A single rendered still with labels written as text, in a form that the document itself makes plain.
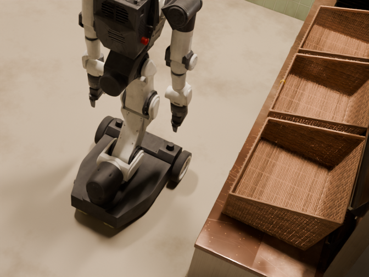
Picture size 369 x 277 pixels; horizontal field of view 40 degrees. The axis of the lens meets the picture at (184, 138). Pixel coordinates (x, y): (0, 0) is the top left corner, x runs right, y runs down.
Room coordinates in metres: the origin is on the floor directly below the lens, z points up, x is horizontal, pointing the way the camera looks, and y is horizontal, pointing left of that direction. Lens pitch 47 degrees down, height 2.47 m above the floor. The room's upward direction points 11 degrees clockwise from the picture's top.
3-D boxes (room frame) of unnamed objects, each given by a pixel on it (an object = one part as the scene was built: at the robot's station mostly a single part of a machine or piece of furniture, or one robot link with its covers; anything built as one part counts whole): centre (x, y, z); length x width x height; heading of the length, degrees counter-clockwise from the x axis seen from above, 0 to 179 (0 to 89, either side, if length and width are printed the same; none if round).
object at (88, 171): (1.83, 0.31, 0.19); 0.64 x 0.52 x 0.33; 163
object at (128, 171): (1.80, 0.32, 0.28); 0.21 x 0.20 x 0.13; 163
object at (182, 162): (1.98, -0.01, 0.10); 0.20 x 0.05 x 0.20; 163
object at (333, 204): (1.55, -0.54, 0.72); 0.56 x 0.49 x 0.28; 163
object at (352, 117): (2.13, -0.69, 0.72); 0.56 x 0.49 x 0.28; 165
